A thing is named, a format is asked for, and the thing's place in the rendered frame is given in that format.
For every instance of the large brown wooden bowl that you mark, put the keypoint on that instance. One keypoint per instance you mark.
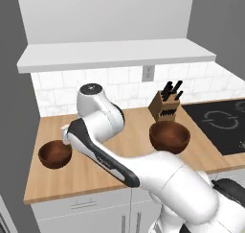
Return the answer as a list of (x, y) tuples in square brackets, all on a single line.
[(169, 137)]

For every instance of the black hob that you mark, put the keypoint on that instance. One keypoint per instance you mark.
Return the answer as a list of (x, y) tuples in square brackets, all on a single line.
[(220, 125)]

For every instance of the white wall cabinet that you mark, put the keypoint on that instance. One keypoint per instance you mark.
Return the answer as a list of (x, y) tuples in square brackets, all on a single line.
[(108, 32)]

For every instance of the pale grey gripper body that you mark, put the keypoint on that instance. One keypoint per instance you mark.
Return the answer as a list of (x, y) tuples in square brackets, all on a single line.
[(65, 135)]

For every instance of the white drawer front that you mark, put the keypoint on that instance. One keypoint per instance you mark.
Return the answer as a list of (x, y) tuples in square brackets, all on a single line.
[(95, 198)]

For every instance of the small brown wooden bowl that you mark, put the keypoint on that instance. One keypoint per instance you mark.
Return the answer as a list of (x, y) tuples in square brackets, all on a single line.
[(55, 154)]

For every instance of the wooden knife block with knives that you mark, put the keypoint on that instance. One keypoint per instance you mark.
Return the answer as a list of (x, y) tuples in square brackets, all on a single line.
[(162, 106)]

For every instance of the grey wall socket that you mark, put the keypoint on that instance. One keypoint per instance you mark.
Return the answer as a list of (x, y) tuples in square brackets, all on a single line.
[(148, 73)]

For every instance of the narrow white cupboard door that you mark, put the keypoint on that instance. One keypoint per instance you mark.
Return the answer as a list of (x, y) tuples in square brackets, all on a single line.
[(145, 219)]

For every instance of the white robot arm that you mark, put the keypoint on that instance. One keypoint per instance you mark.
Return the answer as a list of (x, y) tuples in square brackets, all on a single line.
[(178, 185)]

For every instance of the wide white cupboard door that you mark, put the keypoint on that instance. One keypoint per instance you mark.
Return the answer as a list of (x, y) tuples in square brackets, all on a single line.
[(83, 222)]

